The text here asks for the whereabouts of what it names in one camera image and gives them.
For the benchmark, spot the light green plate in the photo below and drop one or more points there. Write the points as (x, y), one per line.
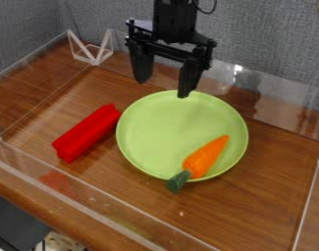
(163, 128)

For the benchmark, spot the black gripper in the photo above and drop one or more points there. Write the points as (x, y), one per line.
(170, 36)

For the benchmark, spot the clear acrylic corner bracket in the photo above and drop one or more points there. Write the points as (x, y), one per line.
(92, 54)

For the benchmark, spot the red rectangular block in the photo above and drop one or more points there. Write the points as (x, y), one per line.
(81, 136)

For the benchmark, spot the orange toy carrot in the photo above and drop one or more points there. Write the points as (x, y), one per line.
(198, 163)

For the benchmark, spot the clear acrylic enclosure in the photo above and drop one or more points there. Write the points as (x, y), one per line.
(259, 207)

